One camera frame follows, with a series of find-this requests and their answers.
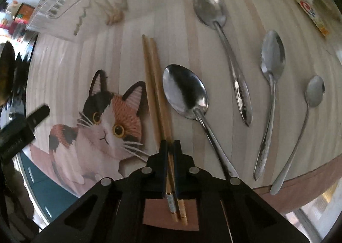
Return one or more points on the colourful wall stickers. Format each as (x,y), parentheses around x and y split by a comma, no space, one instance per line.
(18,16)

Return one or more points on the small steel spoon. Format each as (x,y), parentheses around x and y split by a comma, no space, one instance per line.
(315,90)

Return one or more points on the medium steel spoon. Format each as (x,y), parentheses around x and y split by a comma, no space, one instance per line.
(272,53)

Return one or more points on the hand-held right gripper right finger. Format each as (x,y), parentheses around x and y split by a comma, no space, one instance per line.
(177,149)

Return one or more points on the large steel spoon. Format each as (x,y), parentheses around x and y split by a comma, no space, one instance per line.
(184,90)

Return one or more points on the clear plastic basket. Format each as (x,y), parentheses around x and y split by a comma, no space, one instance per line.
(61,0)

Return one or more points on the teal floor mat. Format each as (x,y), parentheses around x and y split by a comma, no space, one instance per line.
(40,187)

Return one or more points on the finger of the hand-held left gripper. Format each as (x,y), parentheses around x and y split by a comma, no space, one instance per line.
(40,115)

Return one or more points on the wooden chopstick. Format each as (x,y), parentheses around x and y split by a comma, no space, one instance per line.
(151,80)
(158,80)

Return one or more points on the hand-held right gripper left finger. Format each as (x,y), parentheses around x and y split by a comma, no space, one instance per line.
(163,149)

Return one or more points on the white packet with red logo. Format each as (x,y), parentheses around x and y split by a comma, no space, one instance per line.
(312,10)

